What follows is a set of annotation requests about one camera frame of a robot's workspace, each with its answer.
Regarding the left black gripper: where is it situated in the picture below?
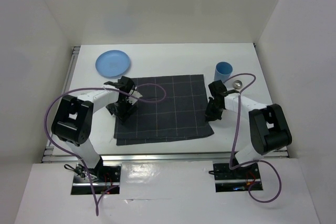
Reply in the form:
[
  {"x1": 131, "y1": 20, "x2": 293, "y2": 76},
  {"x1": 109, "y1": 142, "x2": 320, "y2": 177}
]
[{"x1": 106, "y1": 97, "x2": 138, "y2": 124}]

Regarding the blue plastic cup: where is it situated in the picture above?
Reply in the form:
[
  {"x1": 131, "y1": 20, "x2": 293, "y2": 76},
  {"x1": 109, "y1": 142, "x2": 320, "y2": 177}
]
[{"x1": 214, "y1": 62, "x2": 233, "y2": 82}]

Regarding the dark grey checked cloth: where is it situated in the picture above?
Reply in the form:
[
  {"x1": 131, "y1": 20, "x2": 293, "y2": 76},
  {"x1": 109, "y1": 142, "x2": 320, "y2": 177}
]
[{"x1": 114, "y1": 74, "x2": 214, "y2": 146}]

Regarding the blue plastic plate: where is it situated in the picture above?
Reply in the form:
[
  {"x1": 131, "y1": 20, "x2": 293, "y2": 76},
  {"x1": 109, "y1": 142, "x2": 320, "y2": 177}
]
[{"x1": 95, "y1": 50, "x2": 131, "y2": 78}]

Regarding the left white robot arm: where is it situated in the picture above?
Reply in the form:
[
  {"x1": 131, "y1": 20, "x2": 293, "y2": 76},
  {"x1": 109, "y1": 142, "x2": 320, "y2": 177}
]
[{"x1": 51, "y1": 76, "x2": 142, "y2": 182}]

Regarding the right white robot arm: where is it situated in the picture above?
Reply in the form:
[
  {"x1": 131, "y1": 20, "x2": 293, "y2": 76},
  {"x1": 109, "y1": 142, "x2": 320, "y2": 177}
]
[{"x1": 205, "y1": 80, "x2": 292, "y2": 178}]

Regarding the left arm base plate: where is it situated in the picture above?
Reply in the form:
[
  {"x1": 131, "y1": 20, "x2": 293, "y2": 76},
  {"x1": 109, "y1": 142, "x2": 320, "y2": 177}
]
[{"x1": 64, "y1": 164, "x2": 121, "y2": 195}]

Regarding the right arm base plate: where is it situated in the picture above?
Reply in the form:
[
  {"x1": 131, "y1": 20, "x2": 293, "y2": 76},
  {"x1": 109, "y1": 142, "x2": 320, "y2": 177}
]
[{"x1": 208, "y1": 163, "x2": 263, "y2": 193}]

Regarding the aluminium front rail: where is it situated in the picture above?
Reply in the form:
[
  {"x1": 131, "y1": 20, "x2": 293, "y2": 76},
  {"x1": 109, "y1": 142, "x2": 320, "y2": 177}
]
[{"x1": 41, "y1": 150, "x2": 288, "y2": 164}]

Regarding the aluminium rail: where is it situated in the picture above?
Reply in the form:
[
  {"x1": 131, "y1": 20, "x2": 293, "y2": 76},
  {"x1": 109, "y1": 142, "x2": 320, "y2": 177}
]
[
  {"x1": 43, "y1": 46, "x2": 81, "y2": 157},
  {"x1": 41, "y1": 150, "x2": 288, "y2": 164}
]

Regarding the aluminium left rail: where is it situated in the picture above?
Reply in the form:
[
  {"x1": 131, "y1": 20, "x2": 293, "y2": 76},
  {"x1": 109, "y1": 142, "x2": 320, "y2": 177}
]
[{"x1": 43, "y1": 46, "x2": 81, "y2": 157}]

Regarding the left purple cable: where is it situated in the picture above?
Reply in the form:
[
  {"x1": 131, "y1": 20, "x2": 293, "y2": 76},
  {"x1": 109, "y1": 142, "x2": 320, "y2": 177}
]
[{"x1": 43, "y1": 83, "x2": 167, "y2": 217}]

